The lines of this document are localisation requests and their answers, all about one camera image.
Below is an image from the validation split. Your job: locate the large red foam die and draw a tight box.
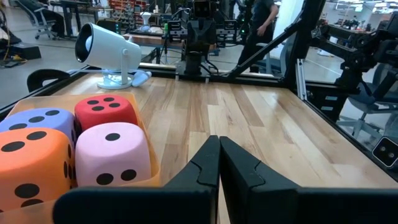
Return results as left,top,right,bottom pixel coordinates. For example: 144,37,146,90
73,94,139,131

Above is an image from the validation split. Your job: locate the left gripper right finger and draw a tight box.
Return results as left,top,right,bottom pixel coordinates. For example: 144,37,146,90
219,136,398,224

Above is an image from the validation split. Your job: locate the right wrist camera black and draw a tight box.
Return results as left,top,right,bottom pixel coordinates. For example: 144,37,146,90
192,0,213,19

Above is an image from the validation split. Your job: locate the black depth camera box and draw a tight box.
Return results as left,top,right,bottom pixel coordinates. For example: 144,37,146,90
371,136,398,169

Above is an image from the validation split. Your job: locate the black floor box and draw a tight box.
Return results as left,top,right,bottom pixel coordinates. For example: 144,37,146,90
9,42,42,60

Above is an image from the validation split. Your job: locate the thick black curved cable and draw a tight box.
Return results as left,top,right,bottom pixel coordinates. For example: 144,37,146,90
26,68,72,93

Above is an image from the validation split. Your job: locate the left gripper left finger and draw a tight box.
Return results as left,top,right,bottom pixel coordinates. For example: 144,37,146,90
52,134,221,224

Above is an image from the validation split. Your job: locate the grey office chair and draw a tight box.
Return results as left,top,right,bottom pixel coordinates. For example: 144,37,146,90
14,0,65,40

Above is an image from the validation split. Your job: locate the wooden table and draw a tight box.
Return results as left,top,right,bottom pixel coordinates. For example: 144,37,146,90
123,30,218,65

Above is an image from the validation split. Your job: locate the red parts shelf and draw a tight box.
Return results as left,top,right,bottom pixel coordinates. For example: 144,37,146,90
107,0,149,30

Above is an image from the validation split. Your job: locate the large purple foam die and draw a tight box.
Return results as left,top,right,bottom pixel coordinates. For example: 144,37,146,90
0,107,77,147

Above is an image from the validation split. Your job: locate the small white device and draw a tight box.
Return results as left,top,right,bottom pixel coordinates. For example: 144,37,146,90
139,11,152,32

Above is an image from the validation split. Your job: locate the blue-grey office chair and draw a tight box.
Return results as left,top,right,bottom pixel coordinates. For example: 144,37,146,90
256,42,295,75
337,62,398,147

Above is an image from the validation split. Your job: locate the white desk camera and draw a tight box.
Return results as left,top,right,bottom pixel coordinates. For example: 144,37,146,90
67,22,153,91

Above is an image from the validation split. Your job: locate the large pink foam die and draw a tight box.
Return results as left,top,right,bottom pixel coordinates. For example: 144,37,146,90
74,121,152,187

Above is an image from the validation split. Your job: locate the person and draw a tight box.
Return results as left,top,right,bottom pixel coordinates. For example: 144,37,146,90
26,0,68,34
238,0,280,75

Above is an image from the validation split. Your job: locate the orange translucent plastic bin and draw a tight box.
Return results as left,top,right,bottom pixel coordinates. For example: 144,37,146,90
0,91,162,224

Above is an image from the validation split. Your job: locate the large orange foam die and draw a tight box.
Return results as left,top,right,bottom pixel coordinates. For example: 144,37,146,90
0,127,77,214

